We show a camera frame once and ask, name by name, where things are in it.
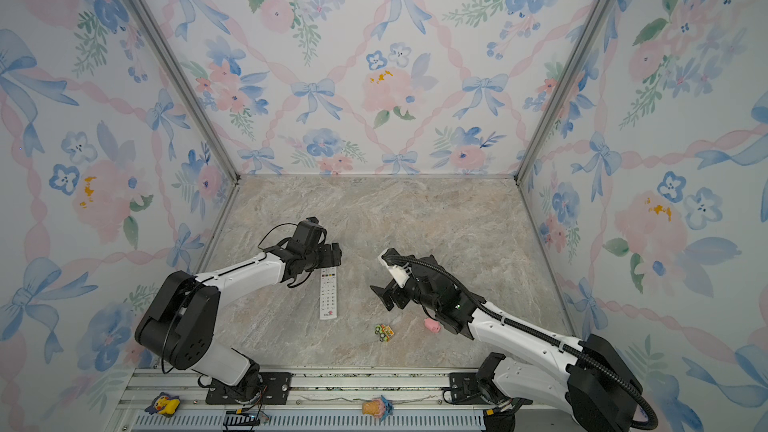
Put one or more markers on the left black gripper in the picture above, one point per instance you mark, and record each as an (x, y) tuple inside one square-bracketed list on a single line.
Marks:
[(329, 260)]

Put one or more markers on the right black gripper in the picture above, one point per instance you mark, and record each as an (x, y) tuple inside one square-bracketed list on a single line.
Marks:
[(385, 296)]

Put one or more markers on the white remote control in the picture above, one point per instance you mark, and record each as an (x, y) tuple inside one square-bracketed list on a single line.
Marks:
[(328, 305)]

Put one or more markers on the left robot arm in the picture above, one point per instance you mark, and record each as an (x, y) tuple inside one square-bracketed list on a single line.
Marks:
[(179, 324)]

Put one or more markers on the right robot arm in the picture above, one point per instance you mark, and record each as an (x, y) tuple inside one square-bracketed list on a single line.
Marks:
[(586, 378)]

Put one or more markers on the green yellow battery pack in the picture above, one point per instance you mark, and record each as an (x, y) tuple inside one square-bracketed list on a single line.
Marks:
[(384, 332)]

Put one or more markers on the pink pig toy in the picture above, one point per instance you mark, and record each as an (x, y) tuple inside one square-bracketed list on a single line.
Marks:
[(432, 325)]

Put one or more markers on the pink blue plush toy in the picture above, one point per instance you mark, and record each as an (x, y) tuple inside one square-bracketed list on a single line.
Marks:
[(379, 408)]

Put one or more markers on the yellow duck toy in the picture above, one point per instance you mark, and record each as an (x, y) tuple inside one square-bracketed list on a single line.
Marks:
[(164, 405)]

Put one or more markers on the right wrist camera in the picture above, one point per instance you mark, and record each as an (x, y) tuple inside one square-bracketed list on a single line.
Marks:
[(389, 260)]

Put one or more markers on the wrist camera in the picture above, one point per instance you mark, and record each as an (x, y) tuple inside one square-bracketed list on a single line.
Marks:
[(389, 260), (309, 233)]

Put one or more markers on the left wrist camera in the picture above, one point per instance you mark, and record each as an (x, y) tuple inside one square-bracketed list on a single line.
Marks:
[(309, 233)]

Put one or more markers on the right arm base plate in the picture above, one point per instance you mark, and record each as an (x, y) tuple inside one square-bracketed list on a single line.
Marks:
[(465, 389)]

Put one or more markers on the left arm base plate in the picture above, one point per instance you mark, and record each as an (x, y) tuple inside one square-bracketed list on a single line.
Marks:
[(269, 388)]

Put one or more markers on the aluminium front rail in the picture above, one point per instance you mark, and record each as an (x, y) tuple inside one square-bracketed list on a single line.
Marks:
[(327, 399)]

